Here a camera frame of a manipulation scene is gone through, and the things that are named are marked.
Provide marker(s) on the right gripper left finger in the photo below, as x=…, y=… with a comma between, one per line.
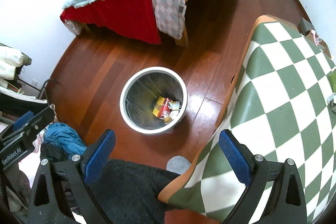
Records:
x=48, y=202

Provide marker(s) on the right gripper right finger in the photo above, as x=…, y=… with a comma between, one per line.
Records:
x=286, y=202

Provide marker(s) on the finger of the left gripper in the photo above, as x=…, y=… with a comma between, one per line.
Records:
x=22, y=120

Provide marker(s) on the red soda can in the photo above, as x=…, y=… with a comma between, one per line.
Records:
x=163, y=107

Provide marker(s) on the grey white long box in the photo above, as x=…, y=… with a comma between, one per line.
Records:
x=331, y=100

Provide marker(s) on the orange peel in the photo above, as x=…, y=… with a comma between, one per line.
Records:
x=167, y=120

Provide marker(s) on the pink white toothpaste box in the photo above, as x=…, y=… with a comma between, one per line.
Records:
x=174, y=107

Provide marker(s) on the white round trash bin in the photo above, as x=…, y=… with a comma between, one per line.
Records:
x=140, y=94

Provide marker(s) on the blue clothing pile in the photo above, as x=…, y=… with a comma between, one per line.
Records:
x=64, y=138

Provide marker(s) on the green white checkered mat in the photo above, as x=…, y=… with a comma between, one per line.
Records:
x=277, y=107

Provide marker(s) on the green white tissue box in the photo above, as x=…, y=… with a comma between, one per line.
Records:
x=332, y=80

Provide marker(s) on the red bed sheet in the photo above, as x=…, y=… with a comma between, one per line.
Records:
x=133, y=19

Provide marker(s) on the patterned grey pink bedsheet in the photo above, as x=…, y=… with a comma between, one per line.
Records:
x=170, y=16

